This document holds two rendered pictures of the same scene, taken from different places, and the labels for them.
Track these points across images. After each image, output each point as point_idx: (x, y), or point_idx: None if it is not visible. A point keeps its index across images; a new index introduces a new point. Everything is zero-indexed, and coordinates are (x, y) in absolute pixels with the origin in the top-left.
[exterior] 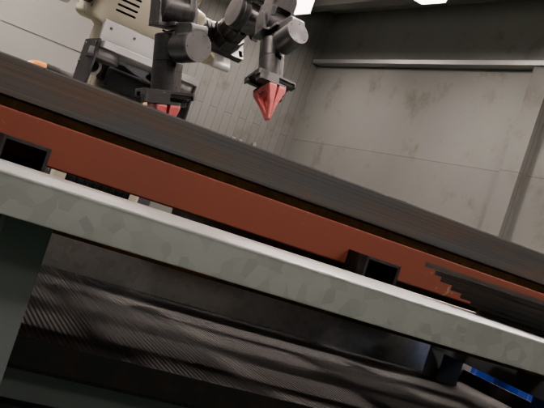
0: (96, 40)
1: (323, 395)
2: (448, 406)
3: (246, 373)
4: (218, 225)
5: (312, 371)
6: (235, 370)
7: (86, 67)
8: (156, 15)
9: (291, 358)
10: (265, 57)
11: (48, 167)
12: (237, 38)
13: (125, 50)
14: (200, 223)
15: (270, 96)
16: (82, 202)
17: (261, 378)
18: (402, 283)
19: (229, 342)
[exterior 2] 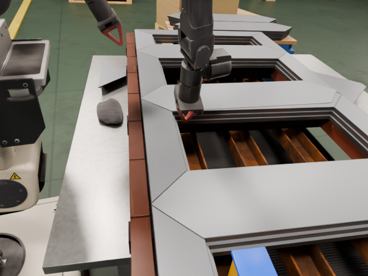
0: (23, 81)
1: (263, 142)
2: None
3: (270, 160)
4: (212, 128)
5: (222, 135)
6: (271, 163)
7: (28, 110)
8: (205, 61)
9: (203, 136)
10: (101, 2)
11: (18, 190)
12: None
13: (45, 70)
14: (185, 131)
15: (121, 30)
16: None
17: (270, 157)
18: (178, 75)
19: (211, 154)
